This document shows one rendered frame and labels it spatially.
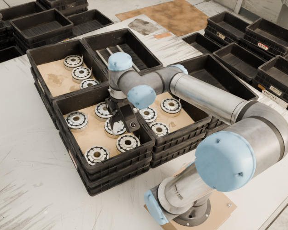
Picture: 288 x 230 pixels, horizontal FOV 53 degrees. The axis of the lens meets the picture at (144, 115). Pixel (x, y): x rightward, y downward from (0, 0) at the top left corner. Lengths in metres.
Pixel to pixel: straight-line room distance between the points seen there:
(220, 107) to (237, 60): 1.97
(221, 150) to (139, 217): 0.75
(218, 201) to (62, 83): 0.94
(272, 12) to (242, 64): 1.55
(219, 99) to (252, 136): 0.20
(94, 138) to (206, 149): 0.77
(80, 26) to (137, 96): 2.07
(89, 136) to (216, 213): 0.62
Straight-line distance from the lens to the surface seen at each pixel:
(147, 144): 1.17
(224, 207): 1.26
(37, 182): 1.37
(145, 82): 0.88
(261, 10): 4.22
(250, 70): 2.67
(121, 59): 0.92
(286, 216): 2.35
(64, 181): 1.35
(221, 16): 3.20
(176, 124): 1.39
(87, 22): 2.93
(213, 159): 0.60
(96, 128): 1.34
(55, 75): 1.62
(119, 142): 1.25
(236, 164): 0.58
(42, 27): 2.67
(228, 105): 0.76
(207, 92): 0.81
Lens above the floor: 1.86
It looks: 47 degrees down
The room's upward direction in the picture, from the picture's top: 8 degrees clockwise
